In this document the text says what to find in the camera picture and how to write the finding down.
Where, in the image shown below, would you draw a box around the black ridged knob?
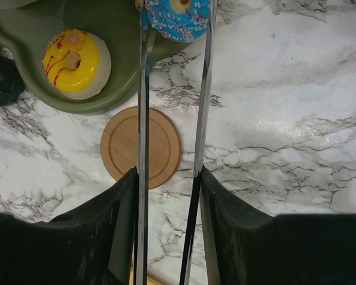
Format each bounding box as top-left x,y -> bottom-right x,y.
0,55 -> 26,106

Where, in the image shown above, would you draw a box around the light wooden coaster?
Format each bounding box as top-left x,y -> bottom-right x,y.
100,107 -> 182,189

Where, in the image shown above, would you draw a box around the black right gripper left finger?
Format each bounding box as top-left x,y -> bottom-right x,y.
0,169 -> 138,284

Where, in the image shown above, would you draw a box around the yellow serving tray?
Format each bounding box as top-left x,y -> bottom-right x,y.
129,275 -> 163,285

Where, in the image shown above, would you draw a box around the metal serving tongs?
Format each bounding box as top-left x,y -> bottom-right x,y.
133,1 -> 218,284

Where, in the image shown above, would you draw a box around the green tiered cake stand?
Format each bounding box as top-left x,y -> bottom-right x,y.
0,0 -> 196,115

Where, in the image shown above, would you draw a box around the blue frosted donut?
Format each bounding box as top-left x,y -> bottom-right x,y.
140,0 -> 210,43

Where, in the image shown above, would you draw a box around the yellow frosted donut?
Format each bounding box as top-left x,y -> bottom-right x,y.
42,29 -> 112,100

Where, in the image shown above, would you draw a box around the white sprinkled donut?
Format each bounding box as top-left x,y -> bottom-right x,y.
0,0 -> 36,10

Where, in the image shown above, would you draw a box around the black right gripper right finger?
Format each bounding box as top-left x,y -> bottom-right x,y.
201,169 -> 356,284

